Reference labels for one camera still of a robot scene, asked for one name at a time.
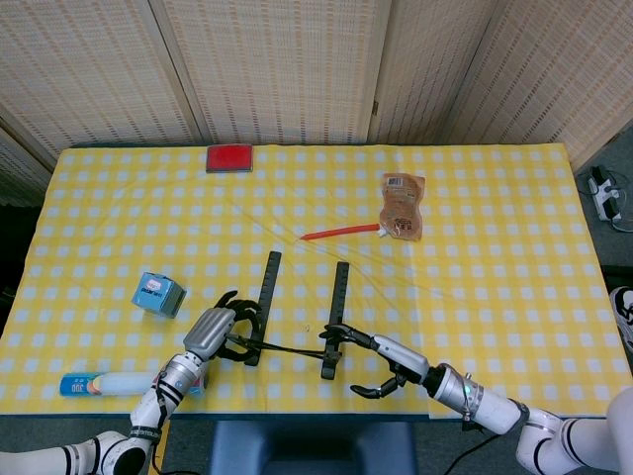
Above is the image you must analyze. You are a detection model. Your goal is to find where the woven folding screen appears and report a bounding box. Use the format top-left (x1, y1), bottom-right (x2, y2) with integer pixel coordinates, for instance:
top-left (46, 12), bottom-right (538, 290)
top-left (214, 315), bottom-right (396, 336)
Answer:
top-left (0, 0), bottom-right (633, 207)

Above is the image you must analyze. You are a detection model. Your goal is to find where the black white shoe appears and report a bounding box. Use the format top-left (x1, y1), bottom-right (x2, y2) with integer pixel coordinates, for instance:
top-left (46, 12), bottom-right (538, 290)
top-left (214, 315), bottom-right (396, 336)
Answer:
top-left (608, 285), bottom-right (633, 355)

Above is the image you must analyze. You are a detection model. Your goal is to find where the red square flat pad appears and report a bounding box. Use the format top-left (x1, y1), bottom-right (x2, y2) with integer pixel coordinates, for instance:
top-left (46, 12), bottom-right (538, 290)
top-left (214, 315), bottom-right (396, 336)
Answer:
top-left (205, 144), bottom-right (255, 174)

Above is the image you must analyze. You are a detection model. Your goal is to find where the red stick candle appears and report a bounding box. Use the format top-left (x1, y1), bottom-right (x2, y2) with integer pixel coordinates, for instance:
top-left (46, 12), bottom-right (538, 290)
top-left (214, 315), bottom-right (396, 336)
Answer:
top-left (301, 223), bottom-right (381, 242)

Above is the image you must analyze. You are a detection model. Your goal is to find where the yellow white checkered tablecloth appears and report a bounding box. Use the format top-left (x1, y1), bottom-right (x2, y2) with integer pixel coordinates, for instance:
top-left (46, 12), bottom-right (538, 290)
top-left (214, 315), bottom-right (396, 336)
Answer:
top-left (0, 143), bottom-right (633, 421)

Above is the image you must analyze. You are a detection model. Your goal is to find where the plastic wrap roll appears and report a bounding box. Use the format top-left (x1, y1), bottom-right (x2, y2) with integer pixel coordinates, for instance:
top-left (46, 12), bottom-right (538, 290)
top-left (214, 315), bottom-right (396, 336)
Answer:
top-left (59, 371), bottom-right (207, 398)

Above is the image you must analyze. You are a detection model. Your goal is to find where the brown spout pouch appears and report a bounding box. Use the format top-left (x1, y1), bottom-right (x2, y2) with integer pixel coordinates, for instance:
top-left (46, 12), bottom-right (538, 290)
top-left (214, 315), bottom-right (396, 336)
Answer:
top-left (378, 172), bottom-right (427, 242)

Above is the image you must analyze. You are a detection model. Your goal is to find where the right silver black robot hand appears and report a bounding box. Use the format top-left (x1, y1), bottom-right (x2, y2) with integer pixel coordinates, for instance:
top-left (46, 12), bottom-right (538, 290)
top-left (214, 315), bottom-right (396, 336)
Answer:
top-left (318, 324), bottom-right (431, 400)

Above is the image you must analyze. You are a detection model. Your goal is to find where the black folding laptop stand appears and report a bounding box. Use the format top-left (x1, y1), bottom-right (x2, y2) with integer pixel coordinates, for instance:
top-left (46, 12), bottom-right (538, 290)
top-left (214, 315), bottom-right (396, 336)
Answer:
top-left (229, 250), bottom-right (351, 381)

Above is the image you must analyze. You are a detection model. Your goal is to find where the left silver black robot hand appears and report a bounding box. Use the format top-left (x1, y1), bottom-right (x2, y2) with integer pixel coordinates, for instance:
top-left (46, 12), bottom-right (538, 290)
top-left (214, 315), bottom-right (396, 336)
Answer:
top-left (182, 290), bottom-right (264, 365)

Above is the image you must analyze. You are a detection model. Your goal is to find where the white power strip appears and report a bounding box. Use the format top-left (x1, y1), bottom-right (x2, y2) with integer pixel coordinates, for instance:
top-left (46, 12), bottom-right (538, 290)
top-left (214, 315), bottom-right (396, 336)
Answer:
top-left (587, 166), bottom-right (623, 223)

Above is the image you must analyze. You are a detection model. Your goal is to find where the blue cardboard box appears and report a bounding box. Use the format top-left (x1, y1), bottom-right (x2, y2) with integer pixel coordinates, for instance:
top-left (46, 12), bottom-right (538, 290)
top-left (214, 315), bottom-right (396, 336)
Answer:
top-left (131, 271), bottom-right (188, 319)

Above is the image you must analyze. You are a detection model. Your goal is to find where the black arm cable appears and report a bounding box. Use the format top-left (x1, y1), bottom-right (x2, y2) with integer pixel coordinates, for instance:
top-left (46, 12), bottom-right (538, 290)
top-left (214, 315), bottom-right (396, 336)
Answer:
top-left (447, 433), bottom-right (496, 475)

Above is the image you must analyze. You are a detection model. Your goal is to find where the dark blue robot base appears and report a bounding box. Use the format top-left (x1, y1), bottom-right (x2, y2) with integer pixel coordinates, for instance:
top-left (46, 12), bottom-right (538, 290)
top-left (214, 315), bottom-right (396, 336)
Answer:
top-left (210, 420), bottom-right (419, 475)

